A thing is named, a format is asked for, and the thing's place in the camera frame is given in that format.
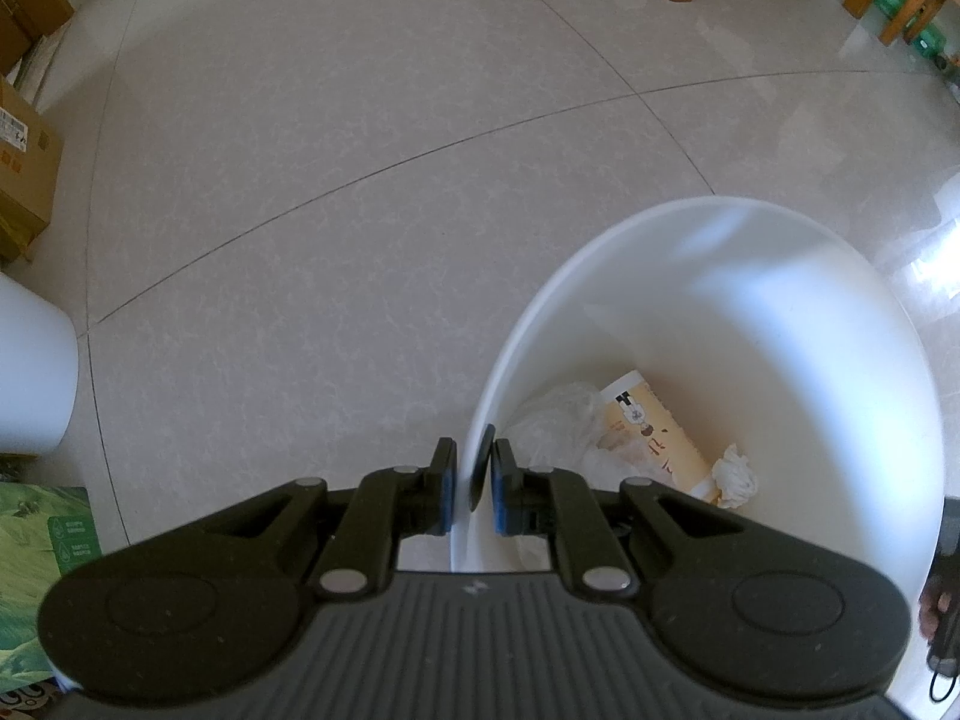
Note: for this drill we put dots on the stack of papers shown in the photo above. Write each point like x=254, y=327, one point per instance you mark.
x=45, y=60

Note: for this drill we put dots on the green bottle pack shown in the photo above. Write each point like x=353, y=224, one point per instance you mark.
x=930, y=37

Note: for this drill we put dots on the white tissue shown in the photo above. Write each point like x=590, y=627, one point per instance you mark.
x=735, y=480

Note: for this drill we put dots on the orange labelled paper cup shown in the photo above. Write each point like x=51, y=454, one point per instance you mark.
x=652, y=427

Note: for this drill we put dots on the person's right hand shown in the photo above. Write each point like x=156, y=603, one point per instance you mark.
x=934, y=607

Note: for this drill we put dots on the brown cardboard box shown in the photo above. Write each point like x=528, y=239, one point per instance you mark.
x=22, y=165

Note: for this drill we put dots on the green printed box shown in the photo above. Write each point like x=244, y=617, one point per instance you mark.
x=37, y=577

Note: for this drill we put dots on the clear plastic bag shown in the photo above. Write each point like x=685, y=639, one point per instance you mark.
x=559, y=416

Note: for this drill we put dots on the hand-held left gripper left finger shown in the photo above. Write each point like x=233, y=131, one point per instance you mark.
x=448, y=495

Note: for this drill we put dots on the white plastic bucket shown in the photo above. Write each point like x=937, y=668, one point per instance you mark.
x=787, y=330

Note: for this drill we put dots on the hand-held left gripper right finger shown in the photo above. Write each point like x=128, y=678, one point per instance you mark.
x=499, y=499

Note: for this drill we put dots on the white lidded bucket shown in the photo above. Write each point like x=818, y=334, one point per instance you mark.
x=34, y=367

